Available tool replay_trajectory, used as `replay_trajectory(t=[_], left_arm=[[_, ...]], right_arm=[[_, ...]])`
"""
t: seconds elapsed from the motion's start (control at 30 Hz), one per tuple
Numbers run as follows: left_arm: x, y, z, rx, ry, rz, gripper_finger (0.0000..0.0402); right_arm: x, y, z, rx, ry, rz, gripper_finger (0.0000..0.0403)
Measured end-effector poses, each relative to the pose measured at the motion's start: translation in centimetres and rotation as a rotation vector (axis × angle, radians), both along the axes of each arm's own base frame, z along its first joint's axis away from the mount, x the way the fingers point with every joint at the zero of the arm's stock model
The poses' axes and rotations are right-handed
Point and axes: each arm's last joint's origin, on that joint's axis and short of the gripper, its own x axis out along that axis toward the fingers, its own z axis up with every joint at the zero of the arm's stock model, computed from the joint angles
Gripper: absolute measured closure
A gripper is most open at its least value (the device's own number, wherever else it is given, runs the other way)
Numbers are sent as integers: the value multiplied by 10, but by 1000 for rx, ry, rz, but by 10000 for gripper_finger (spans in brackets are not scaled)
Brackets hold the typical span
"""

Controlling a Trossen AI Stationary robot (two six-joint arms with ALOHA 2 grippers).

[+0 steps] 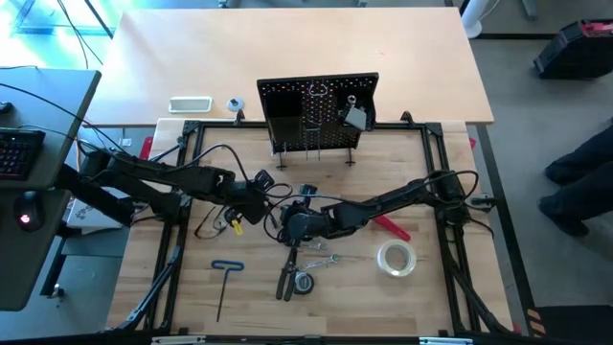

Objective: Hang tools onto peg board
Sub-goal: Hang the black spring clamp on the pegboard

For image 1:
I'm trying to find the long double-prong peg hook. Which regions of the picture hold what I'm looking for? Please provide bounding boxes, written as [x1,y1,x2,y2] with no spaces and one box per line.
[304,120,323,163]

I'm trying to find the black keyboard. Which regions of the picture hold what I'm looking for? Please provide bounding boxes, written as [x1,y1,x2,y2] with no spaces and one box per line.
[0,126,48,183]

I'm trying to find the blue T-handle hex key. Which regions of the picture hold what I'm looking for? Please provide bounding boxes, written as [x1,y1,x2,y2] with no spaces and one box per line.
[210,259,246,324]

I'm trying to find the black mat orange stripes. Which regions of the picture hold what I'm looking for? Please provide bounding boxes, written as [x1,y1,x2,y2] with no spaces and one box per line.
[525,305,613,345]

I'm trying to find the black toolbox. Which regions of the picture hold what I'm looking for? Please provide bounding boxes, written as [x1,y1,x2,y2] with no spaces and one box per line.
[532,17,613,81]

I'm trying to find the clear tape roll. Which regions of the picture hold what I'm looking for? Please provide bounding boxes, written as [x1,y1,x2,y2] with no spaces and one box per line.
[375,238,419,279]

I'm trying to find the person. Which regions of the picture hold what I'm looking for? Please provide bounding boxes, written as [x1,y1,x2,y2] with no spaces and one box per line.
[536,122,613,239]

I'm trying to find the black grey tape measure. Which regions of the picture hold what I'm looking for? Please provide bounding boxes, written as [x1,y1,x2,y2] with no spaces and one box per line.
[292,270,316,296]

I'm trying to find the white fan base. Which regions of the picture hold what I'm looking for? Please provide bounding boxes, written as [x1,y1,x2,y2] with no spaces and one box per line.
[459,0,493,40]

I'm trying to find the black aluminium frame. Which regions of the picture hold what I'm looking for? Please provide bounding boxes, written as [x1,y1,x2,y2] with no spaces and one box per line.
[112,110,516,339]

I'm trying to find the grey side desk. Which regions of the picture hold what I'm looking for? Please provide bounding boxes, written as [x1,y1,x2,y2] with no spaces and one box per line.
[0,66,102,312]

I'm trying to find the black computer mouse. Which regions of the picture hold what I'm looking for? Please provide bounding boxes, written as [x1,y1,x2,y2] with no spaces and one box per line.
[12,190,46,235]

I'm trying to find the black storage bin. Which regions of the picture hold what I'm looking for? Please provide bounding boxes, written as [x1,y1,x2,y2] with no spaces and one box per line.
[262,88,304,141]

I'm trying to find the red-handled tool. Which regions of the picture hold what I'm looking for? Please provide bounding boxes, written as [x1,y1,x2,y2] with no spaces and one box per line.
[371,213,413,243]

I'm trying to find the white rectangular tray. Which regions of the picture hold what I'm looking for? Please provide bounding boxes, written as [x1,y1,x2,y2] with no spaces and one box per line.
[168,95,214,115]

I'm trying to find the black-handled pliers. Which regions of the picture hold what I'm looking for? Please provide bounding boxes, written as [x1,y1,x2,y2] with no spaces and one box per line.
[274,245,300,304]

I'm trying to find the white cardboard box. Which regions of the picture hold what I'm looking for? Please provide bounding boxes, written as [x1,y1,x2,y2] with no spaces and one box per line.
[65,197,125,231]

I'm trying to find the beige desk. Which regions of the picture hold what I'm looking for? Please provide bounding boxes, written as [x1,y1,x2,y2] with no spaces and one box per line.
[84,6,495,127]

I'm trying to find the black peg board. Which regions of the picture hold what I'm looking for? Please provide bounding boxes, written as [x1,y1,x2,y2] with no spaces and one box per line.
[256,71,380,172]

